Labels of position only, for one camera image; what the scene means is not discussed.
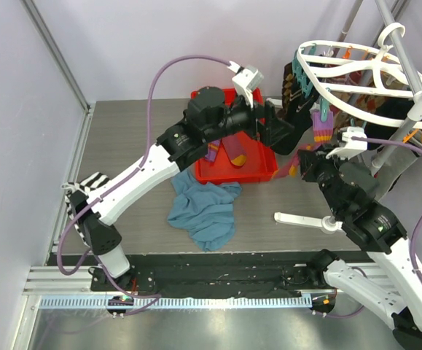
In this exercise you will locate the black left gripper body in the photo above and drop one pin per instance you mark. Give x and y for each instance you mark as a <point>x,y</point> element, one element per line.
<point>242,117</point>

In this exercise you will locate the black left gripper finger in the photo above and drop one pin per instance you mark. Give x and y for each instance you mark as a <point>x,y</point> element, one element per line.
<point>269,111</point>
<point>275,130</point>

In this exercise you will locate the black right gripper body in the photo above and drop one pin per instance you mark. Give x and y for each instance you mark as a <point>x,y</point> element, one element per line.
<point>306,160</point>

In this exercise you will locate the black sock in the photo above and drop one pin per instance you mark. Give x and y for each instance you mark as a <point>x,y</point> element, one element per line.
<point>300,119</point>

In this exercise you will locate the purple striped sock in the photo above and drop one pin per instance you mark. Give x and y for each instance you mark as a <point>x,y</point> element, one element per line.
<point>322,134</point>
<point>234,150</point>

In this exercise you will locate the brown yellow argyle sock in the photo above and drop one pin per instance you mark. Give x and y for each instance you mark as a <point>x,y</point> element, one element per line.
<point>292,96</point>

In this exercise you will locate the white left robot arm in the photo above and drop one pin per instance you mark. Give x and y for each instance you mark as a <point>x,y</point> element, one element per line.
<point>207,118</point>

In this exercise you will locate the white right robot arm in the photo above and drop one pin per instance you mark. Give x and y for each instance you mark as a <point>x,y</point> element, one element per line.
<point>349,190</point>

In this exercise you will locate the white round sock hanger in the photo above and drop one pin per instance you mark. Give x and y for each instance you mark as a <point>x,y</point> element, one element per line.
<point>335,68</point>

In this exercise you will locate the red plastic bin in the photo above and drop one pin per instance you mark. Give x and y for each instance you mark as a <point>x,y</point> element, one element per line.
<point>215,167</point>

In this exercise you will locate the white stand base foot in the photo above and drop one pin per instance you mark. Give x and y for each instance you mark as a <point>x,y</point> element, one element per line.
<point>327,224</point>

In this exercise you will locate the grey sock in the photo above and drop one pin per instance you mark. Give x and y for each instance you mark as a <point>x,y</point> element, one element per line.
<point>394,166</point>

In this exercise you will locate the grey metal stand pole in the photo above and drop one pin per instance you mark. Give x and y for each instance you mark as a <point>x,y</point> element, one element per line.
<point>395,109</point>

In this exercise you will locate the blue t-shirt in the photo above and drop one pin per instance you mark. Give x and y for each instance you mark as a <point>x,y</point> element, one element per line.
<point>205,211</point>

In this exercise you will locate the black white striped cloth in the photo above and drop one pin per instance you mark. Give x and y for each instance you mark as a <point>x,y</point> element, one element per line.
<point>75,193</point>

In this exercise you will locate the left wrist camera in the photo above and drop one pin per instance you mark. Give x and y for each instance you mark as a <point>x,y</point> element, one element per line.
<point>245,82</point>

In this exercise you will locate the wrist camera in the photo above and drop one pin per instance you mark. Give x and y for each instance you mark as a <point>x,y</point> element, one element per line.
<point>245,82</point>
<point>352,142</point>

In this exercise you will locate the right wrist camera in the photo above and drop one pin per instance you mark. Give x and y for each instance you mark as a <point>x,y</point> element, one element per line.
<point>352,142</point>

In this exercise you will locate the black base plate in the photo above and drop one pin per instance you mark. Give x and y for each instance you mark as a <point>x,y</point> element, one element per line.
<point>220,276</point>

